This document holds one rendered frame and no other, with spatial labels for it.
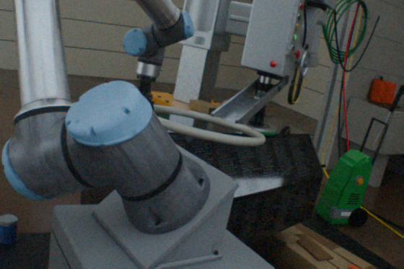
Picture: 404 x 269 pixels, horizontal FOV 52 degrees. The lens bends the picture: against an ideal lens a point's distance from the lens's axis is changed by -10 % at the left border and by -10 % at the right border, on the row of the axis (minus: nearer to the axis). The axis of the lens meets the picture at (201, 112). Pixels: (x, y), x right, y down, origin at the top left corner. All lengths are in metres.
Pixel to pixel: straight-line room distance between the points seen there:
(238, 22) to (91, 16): 5.50
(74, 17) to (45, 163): 7.23
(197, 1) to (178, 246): 2.14
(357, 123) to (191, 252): 4.13
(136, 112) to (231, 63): 8.87
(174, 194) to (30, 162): 0.29
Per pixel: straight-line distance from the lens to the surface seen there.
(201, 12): 2.82
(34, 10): 1.00
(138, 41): 1.46
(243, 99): 2.16
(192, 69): 2.92
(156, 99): 2.95
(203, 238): 0.91
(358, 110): 4.92
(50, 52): 0.96
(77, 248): 0.92
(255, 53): 2.17
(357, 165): 3.51
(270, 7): 2.16
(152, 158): 0.79
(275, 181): 2.14
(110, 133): 0.74
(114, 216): 1.00
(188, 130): 1.44
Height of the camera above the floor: 1.33
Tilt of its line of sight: 11 degrees down
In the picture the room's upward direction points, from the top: 11 degrees clockwise
